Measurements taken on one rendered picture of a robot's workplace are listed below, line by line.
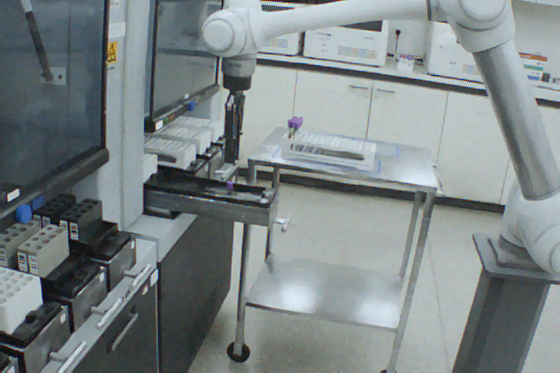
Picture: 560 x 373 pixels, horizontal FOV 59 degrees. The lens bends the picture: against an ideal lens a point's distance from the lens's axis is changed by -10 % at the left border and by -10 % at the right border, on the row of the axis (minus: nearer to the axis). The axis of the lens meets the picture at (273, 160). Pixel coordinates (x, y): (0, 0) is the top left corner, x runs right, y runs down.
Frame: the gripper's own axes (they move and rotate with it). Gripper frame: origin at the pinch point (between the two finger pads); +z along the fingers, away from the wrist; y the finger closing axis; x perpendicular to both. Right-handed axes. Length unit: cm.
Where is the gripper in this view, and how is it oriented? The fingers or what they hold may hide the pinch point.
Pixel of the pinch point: (232, 149)
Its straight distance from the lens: 147.3
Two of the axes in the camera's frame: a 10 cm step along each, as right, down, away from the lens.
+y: -1.9, 2.9, -9.4
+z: -0.9, 9.5, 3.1
